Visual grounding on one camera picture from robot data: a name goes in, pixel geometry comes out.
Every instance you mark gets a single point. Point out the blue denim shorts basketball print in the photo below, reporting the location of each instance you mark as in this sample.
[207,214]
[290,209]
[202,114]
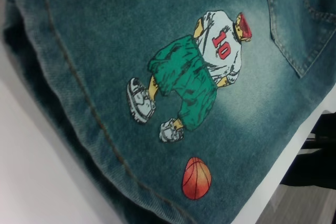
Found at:
[131,51]

